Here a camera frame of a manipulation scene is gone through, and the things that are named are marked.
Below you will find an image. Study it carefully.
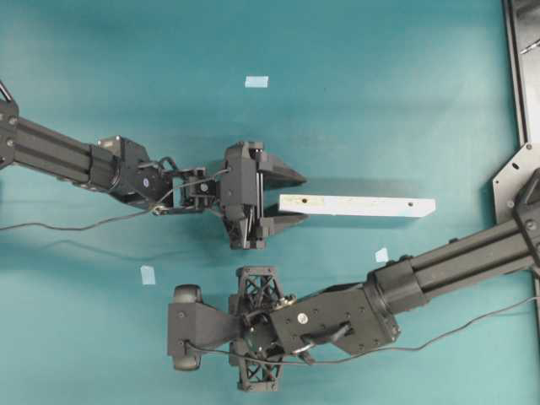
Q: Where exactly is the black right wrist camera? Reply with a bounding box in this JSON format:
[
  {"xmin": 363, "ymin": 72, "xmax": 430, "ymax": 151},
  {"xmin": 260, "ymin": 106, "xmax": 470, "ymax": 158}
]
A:
[{"xmin": 167, "ymin": 284, "xmax": 242, "ymax": 371}]

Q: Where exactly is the blue tape marker top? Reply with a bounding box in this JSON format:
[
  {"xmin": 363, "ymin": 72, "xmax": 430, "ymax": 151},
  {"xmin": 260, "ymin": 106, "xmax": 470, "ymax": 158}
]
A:
[{"xmin": 245, "ymin": 76, "xmax": 269, "ymax": 89}]

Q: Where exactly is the blue tape marker centre-right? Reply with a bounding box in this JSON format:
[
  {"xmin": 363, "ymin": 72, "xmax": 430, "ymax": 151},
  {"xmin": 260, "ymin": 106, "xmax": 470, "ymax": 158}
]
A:
[{"xmin": 375, "ymin": 247, "xmax": 389, "ymax": 262}]

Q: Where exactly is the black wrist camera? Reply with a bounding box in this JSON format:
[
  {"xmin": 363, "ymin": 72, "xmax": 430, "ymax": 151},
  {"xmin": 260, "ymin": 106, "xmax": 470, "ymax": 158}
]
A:
[
  {"xmin": 167, "ymin": 284, "xmax": 242, "ymax": 371},
  {"xmin": 219, "ymin": 142, "xmax": 261, "ymax": 207}
]

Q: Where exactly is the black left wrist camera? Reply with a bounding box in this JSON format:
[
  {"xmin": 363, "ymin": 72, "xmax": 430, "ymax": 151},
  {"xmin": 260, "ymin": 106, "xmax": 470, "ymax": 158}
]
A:
[{"xmin": 219, "ymin": 142, "xmax": 261, "ymax": 207}]

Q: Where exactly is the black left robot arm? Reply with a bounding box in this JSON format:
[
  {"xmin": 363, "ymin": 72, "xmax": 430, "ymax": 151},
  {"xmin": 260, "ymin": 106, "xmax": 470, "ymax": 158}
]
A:
[{"xmin": 1, "ymin": 87, "xmax": 308, "ymax": 250}]

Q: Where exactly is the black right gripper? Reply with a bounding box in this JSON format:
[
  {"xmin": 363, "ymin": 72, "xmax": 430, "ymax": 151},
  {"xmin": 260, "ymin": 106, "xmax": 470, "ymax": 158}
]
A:
[{"xmin": 229, "ymin": 266, "xmax": 284, "ymax": 382}]

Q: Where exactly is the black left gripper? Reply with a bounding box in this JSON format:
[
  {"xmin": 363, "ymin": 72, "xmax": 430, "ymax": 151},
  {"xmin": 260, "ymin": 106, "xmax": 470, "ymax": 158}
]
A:
[{"xmin": 219, "ymin": 142, "xmax": 309, "ymax": 250}]

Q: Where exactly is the white wooden board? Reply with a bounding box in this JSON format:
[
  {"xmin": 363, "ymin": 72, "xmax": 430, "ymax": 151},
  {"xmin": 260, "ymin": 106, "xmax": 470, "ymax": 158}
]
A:
[{"xmin": 278, "ymin": 194, "xmax": 436, "ymax": 218}]

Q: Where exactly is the grey metal base plate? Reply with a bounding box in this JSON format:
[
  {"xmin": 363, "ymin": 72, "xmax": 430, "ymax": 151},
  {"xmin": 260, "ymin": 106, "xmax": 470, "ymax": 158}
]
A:
[{"xmin": 492, "ymin": 143, "xmax": 539, "ymax": 224}]

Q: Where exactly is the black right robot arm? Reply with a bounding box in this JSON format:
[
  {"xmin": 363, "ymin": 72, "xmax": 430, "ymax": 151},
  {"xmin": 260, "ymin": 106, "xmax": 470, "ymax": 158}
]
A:
[{"xmin": 229, "ymin": 170, "xmax": 539, "ymax": 391}]

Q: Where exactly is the blue tape marker lower-left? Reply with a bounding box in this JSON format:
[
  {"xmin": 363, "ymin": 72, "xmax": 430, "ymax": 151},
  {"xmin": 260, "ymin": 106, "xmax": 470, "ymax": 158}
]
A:
[{"xmin": 140, "ymin": 265, "xmax": 156, "ymax": 286}]

